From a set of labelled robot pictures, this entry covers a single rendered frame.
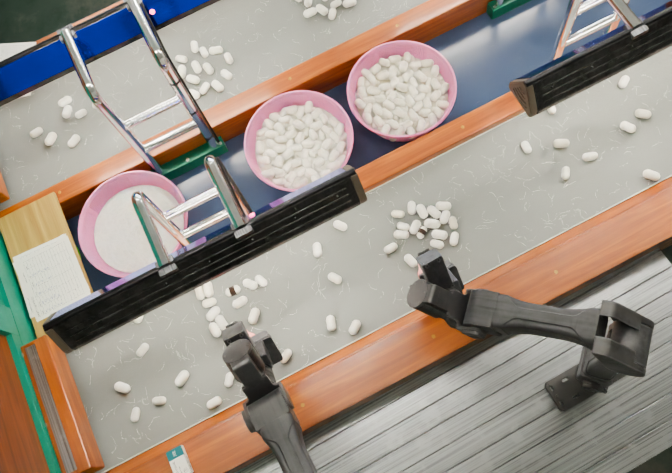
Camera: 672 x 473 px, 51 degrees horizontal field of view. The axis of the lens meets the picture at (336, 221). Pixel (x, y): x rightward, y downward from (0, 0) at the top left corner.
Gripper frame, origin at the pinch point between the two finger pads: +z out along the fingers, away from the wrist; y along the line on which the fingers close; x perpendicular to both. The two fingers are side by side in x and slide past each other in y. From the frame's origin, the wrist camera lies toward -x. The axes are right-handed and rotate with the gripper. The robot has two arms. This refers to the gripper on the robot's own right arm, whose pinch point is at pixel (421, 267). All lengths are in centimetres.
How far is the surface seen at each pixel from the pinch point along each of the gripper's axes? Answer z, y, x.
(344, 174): -7.8, 7.6, -32.0
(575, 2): 10, -53, -34
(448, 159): 21.8, -19.6, -8.0
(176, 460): -7, 64, 9
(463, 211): 11.9, -16.0, 0.5
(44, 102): 71, 63, -51
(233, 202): -4.7, 27.6, -35.8
